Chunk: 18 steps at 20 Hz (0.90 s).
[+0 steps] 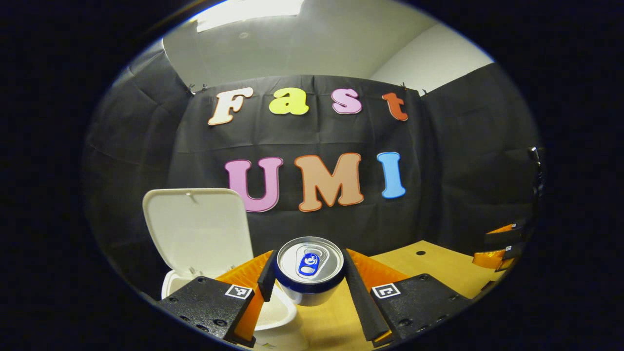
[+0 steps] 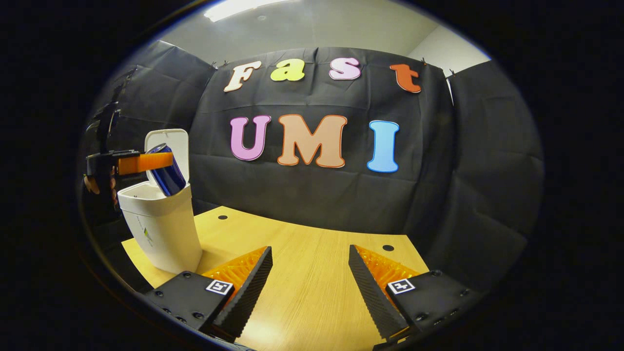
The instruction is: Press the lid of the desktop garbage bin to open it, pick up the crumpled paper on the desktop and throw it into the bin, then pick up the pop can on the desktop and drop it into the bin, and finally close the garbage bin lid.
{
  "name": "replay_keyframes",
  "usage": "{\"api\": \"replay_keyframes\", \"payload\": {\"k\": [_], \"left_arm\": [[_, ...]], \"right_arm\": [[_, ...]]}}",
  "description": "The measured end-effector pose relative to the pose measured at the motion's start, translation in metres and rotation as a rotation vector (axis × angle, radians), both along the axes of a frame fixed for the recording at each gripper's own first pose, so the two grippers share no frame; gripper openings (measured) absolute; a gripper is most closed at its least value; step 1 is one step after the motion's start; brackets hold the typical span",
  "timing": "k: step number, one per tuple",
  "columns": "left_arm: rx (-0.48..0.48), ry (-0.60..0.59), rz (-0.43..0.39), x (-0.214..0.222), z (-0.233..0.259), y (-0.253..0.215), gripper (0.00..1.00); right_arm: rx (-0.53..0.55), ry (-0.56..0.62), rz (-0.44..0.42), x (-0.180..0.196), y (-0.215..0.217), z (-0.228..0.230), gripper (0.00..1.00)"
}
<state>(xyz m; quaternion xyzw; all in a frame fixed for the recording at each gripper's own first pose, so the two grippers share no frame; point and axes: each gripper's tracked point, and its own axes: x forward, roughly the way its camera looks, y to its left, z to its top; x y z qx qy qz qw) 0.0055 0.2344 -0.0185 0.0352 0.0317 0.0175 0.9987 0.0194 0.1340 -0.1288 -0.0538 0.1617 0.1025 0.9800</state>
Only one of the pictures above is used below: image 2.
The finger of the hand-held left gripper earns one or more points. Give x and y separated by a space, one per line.
146 163

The white desktop garbage bin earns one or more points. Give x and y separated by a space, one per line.
165 234

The ceiling light panel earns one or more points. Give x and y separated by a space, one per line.
234 9

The blue pop can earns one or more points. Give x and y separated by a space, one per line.
170 183

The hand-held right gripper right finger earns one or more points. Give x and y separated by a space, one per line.
373 297

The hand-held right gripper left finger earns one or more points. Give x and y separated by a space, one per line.
248 292

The wooden desktop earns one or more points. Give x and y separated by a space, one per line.
312 273

